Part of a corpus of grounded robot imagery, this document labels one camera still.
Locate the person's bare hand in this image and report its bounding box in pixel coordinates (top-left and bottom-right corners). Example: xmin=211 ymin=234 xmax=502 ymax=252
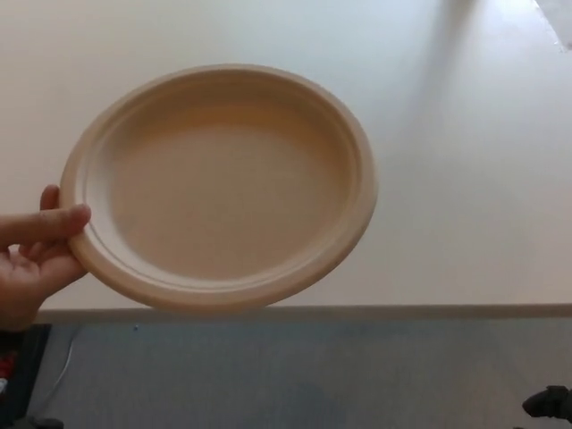
xmin=0 ymin=184 xmax=93 ymax=332

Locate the robot right black hand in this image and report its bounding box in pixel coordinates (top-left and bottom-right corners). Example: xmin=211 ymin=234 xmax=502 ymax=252
xmin=521 ymin=397 xmax=572 ymax=429

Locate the beige paper plate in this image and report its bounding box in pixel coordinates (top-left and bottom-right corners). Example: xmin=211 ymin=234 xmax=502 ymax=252
xmin=60 ymin=63 xmax=380 ymax=313

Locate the black storage box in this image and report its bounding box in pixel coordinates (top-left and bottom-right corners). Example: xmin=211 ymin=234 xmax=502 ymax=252
xmin=0 ymin=323 xmax=54 ymax=429

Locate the red item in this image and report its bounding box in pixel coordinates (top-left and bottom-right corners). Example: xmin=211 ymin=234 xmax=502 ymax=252
xmin=0 ymin=351 xmax=18 ymax=381

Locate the thin white cable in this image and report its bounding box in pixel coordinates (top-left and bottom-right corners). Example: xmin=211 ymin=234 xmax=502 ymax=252
xmin=33 ymin=332 xmax=75 ymax=408

